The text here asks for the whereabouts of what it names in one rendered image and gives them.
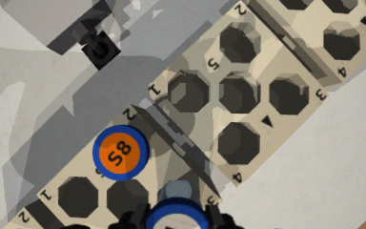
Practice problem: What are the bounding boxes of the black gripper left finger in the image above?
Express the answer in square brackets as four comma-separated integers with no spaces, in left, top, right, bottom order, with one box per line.
[60,203,151,229]

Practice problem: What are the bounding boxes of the beige bucket adapter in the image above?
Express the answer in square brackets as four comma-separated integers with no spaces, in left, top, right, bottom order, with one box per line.
[3,199,65,229]
[144,0,330,188]
[245,0,366,88]
[37,104,223,229]

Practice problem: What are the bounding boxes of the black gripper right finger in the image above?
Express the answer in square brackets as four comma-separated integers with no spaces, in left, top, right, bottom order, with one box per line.
[205,204,245,229]

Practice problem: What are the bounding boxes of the grey sloped button desk with green done key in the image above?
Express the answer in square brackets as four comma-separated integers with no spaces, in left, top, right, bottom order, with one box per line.
[0,0,121,71]

